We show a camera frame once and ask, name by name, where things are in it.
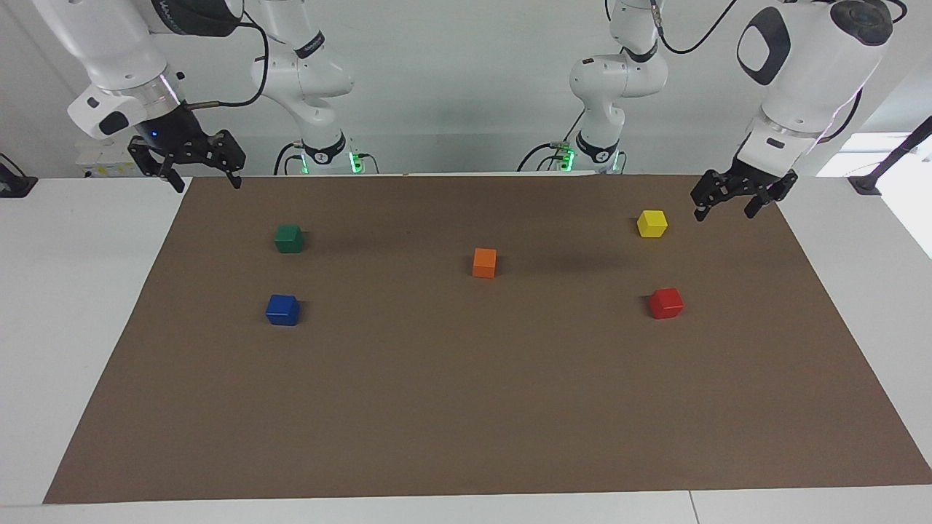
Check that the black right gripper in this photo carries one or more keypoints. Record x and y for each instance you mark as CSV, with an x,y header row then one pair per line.
x,y
171,132

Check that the blue cube block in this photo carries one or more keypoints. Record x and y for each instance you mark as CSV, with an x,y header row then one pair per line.
x,y
282,311

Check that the brown table mat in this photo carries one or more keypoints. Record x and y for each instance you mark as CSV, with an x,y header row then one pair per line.
x,y
466,400

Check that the orange cube block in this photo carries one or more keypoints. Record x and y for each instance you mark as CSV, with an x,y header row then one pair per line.
x,y
484,263

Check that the red cube block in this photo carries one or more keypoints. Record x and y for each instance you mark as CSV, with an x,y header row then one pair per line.
x,y
665,304

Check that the yellow cube block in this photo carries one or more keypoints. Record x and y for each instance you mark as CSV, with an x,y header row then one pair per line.
x,y
652,224

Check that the green cube block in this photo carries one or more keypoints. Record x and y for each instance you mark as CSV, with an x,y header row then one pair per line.
x,y
289,239

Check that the white box yellow label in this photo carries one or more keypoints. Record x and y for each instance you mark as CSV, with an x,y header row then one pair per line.
x,y
102,160

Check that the black clamp stand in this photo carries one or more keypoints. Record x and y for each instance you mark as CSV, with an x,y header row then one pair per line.
x,y
892,156

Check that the black table clamp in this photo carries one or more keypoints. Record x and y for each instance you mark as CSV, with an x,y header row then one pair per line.
x,y
14,183

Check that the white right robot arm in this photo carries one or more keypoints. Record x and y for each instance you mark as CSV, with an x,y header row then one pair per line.
x,y
109,44

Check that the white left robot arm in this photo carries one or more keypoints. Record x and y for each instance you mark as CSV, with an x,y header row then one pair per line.
x,y
808,80

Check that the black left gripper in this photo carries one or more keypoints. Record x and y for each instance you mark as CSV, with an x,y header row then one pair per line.
x,y
753,178

